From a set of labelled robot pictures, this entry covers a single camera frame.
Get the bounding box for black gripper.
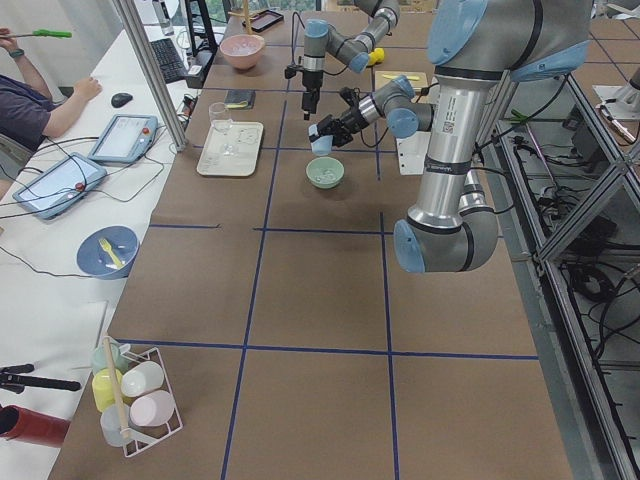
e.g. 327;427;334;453
302;72;321;120
315;106;368;148

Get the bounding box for light blue plastic cup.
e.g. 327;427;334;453
308;124;333;156

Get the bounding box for light green bowl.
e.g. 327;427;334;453
306;156;345;189

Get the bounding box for clear ice cubes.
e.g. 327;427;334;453
315;169;338;184
229;42;259;57

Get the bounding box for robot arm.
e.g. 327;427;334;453
309;1;593;273
289;0;401;120

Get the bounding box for pink bowl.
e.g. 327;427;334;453
219;34;266;70

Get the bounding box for blue bowl on desk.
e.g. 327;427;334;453
76;225;140;280

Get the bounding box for grey folded cloth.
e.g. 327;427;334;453
224;89;256;110

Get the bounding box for yellow plastic knife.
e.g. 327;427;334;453
381;73;421;82

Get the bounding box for cream bear serving tray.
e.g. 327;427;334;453
196;122;264;177

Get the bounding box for clear wine glass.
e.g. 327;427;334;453
208;102;235;156

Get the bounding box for wooden cutting board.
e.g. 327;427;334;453
374;71;429;93

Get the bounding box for wooden stand with round base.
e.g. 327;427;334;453
241;0;253;35

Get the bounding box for black keyboard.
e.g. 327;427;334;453
150;38;186;84

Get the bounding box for teach pendant tablet far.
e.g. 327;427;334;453
88;114;158;164

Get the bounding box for teach pendant tablet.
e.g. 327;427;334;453
88;114;158;164
12;152;107;220

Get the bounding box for black computer mouse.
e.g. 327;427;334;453
111;92;133;109

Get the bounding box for yellow plastic fork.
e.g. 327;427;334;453
98;237;124;269

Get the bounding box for teach pendant tablet near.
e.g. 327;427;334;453
12;152;107;220

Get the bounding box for seated person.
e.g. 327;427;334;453
0;27;104;201

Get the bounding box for white cup in rack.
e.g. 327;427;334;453
121;361;164;398

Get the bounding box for green cup in rack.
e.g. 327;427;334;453
91;338;130;374

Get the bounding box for pink cup in rack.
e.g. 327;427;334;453
130;390;175;427

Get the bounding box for yellow cup in rack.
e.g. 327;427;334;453
91;368;115;412

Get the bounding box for clear cup in rack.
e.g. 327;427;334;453
100;404;127;447

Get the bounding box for red cylinder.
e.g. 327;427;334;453
1;405;70;448

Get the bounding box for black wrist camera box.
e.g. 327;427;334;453
284;64;302;79

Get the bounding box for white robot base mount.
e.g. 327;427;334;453
396;131;431;176

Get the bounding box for aluminium frame post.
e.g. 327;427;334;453
112;0;187;152

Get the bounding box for white wire cup rack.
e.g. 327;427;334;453
100;337;183;458

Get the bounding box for black tripod handle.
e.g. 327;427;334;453
1;364;82;394

